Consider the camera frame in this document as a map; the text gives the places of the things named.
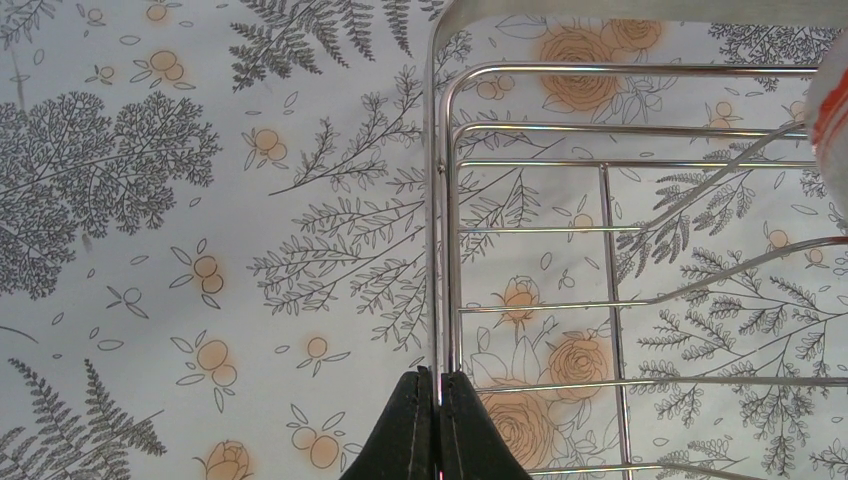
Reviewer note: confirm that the floral tablecloth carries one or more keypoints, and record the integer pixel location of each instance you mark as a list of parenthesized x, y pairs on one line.
[(229, 227)]

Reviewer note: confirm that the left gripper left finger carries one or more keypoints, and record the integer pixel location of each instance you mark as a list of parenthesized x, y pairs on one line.
[(399, 446)]

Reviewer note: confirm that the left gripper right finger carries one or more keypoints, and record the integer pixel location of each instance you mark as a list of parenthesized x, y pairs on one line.
[(470, 445)]

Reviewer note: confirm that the red patterned white bowl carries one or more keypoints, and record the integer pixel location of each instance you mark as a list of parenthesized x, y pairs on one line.
[(826, 121)]

